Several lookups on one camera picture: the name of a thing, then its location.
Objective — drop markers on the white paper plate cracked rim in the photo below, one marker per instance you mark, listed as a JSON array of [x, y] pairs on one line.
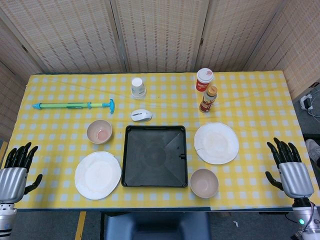
[[217, 143]]

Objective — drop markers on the black square tray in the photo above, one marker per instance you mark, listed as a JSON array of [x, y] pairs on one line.
[[140, 160]]

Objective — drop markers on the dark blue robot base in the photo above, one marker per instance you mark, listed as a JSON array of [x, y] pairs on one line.
[[157, 226]]

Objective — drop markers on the white paper cup stack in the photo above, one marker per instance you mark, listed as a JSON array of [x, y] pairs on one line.
[[138, 88]]

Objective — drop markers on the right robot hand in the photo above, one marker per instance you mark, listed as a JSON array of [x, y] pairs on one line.
[[296, 178]]

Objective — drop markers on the drink bottle with gold cap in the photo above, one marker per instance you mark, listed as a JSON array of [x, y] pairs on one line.
[[207, 101]]

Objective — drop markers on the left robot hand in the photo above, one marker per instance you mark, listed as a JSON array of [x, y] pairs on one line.
[[13, 180]]

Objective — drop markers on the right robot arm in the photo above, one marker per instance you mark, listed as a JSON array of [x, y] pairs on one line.
[[303, 212]]

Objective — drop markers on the yellow checked tablecloth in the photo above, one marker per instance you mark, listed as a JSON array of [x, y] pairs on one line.
[[250, 112]]

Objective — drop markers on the beige bowl with pink residue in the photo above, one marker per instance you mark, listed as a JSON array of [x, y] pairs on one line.
[[100, 132]]

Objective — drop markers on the woven folding screen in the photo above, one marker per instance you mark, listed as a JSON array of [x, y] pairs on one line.
[[160, 37]]

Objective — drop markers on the plain beige bowl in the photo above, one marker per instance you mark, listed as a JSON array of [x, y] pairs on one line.
[[204, 183]]

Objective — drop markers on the white paper plate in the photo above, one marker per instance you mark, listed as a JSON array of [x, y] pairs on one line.
[[97, 176]]

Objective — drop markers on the red coffee cup white lid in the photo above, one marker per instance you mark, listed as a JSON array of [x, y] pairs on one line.
[[203, 81]]

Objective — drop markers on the green and blue water squirter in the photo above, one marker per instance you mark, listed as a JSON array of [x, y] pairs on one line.
[[62, 105]]

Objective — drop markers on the white power adapter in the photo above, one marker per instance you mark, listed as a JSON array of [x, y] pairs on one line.
[[306, 103]]

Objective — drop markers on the grey shoe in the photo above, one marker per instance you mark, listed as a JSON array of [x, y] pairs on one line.
[[313, 150]]

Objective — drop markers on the white computer mouse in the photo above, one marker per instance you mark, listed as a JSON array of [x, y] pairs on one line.
[[141, 115]]

